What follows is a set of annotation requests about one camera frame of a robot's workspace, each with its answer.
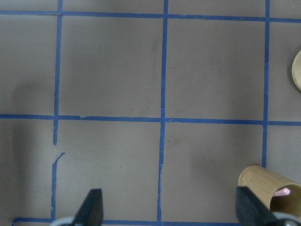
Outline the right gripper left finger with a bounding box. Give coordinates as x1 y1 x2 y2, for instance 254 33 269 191
73 189 103 226

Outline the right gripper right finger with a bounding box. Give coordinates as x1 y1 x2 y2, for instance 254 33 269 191
235 186 277 226

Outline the pink chopstick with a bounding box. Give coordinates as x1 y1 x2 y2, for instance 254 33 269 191
273 188 291 197

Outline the wooden cup tree stand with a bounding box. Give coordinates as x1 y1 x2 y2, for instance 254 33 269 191
289 50 301 92

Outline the bamboo chopstick holder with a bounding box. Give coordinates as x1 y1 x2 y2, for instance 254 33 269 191
238 165 301 219

